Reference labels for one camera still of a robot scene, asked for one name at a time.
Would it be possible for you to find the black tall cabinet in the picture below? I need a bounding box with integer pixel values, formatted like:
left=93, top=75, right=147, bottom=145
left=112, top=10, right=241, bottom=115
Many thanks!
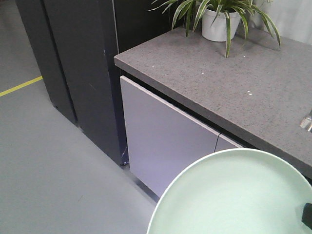
left=16, top=0, right=174, bottom=166

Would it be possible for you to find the grey kitchen cabinet right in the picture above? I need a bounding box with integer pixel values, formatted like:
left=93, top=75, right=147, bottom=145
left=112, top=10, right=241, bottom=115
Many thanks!
left=120, top=76, right=243, bottom=196

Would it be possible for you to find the light green round plate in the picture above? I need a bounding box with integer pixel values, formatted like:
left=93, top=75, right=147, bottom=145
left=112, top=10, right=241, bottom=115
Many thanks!
left=147, top=148, right=312, bottom=234

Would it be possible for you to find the white plant pot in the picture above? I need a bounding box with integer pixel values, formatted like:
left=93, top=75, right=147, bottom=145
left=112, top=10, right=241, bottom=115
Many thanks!
left=202, top=9, right=241, bottom=42

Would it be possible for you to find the green spider plant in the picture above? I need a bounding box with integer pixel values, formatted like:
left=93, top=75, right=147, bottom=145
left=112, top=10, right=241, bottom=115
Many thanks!
left=150, top=0, right=281, bottom=58

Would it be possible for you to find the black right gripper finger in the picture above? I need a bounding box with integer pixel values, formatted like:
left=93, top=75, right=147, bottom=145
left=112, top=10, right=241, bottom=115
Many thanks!
left=301, top=203, right=312, bottom=226

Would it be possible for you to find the chrome kitchen faucet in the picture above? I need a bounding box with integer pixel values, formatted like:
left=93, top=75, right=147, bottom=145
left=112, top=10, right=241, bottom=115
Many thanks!
left=300, top=111, right=312, bottom=133

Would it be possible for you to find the white pleated curtain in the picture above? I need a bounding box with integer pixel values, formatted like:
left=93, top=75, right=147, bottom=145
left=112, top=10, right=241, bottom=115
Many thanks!
left=254, top=0, right=312, bottom=44

